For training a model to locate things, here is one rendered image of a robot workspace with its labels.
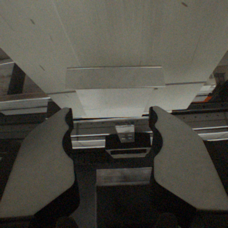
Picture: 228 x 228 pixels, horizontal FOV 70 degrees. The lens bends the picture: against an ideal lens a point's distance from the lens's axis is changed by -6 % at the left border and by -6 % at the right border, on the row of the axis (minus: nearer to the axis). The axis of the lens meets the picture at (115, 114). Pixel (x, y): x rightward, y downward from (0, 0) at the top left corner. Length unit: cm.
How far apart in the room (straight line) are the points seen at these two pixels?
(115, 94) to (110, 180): 13
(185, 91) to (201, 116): 35
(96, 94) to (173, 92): 9
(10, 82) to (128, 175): 26
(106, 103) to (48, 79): 8
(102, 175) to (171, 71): 17
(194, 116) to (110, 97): 39
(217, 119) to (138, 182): 39
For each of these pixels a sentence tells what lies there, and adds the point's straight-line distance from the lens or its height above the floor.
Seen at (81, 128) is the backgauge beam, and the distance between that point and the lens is 54.
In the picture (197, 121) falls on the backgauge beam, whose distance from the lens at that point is 55.
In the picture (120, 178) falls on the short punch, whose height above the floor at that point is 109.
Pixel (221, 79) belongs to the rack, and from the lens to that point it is 230.
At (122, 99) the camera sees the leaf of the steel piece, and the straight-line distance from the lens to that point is 21.
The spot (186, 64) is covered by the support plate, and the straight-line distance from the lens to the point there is 17.
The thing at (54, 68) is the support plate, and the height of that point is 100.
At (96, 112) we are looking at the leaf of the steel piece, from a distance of 25.
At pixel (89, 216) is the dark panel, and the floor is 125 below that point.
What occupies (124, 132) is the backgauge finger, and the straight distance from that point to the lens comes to 36.
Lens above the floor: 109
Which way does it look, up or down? 21 degrees down
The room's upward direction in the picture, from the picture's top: 178 degrees clockwise
